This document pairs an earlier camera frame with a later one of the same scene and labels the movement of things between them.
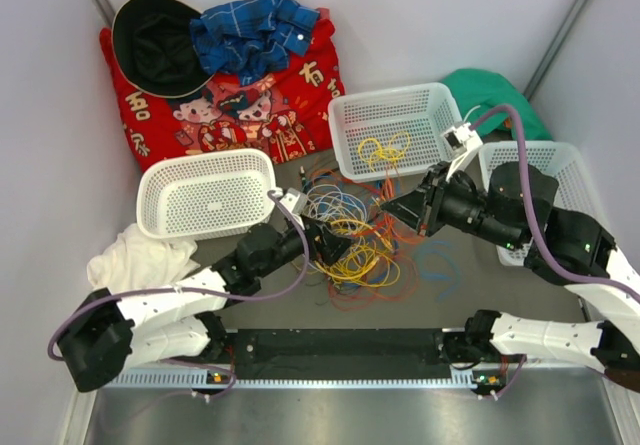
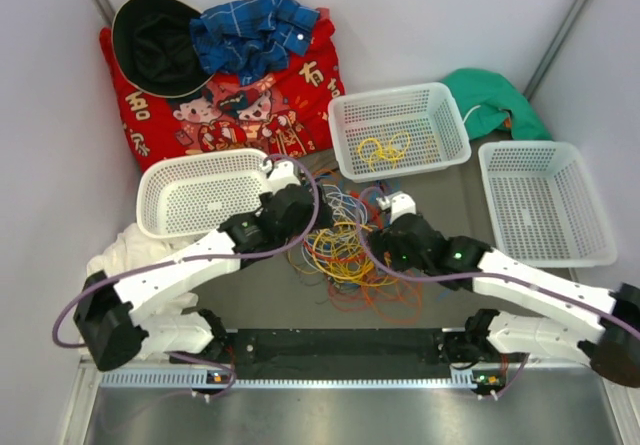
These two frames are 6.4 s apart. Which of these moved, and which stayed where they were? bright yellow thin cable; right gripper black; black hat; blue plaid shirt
Moved: right gripper black
Stayed: bright yellow thin cable; blue plaid shirt; black hat
